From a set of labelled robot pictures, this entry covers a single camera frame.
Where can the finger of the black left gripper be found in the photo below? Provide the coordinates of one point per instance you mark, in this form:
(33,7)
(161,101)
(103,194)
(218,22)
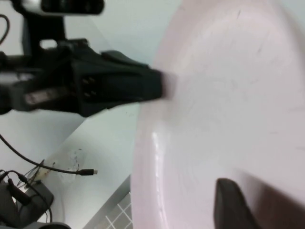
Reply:
(124,58)

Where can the grey checked tablecloth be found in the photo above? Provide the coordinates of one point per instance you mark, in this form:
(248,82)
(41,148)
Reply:
(119,214)

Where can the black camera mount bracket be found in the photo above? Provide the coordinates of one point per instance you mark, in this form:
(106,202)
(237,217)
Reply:
(43,28)

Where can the pink round plate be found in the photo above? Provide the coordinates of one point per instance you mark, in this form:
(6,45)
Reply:
(226,95)

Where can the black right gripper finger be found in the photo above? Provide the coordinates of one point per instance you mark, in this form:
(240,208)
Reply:
(231,207)

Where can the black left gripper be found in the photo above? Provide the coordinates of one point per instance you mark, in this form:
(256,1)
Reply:
(47,78)

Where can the black electronics box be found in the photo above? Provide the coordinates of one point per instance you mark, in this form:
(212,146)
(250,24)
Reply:
(35,198)

